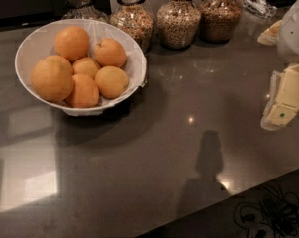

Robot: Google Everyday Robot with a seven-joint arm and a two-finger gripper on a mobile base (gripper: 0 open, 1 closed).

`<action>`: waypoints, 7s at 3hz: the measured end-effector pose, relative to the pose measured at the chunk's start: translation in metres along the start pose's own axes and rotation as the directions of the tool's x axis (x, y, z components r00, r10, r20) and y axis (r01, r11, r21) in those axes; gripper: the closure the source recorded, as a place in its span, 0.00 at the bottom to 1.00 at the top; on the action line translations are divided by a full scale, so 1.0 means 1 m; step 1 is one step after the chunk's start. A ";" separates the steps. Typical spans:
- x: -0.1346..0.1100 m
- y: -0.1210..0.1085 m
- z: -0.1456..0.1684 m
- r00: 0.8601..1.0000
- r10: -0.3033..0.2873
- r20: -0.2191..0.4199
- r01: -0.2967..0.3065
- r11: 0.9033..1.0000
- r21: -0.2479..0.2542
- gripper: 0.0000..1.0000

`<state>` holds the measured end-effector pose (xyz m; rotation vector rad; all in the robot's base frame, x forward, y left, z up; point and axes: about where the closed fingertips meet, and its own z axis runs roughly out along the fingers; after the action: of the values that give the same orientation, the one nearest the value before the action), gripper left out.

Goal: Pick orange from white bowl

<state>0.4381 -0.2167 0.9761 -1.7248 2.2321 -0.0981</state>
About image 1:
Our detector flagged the glass jar brown grains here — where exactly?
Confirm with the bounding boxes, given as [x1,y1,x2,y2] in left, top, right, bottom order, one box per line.
[199,0,243,44]

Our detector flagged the white bowl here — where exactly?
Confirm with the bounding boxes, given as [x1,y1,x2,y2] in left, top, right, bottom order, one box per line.
[15,19,147,116]

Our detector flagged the glass jar light grains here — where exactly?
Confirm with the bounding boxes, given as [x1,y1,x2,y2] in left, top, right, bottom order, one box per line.
[156,0,201,50]

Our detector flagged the large left orange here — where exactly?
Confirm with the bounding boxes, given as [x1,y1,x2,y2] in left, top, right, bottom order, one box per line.
[31,59,73,102]

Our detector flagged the glass jar far left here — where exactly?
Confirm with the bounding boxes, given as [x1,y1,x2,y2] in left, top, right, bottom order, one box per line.
[62,0,108,23]

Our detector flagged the glass jar mixed grains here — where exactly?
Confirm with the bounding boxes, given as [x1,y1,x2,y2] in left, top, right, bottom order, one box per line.
[110,0,154,53]

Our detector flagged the black cable bundle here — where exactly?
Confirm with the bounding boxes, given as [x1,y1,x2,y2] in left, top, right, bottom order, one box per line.
[233,183,299,238]

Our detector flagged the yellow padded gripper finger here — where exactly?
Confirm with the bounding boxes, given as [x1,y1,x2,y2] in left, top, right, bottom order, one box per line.
[257,21,281,46]
[260,63,299,131]

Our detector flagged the clear plastic bag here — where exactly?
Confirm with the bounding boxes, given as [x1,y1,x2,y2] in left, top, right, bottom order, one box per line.
[239,0,277,19]

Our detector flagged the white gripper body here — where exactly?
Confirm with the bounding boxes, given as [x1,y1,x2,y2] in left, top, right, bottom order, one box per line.
[277,0,299,62]

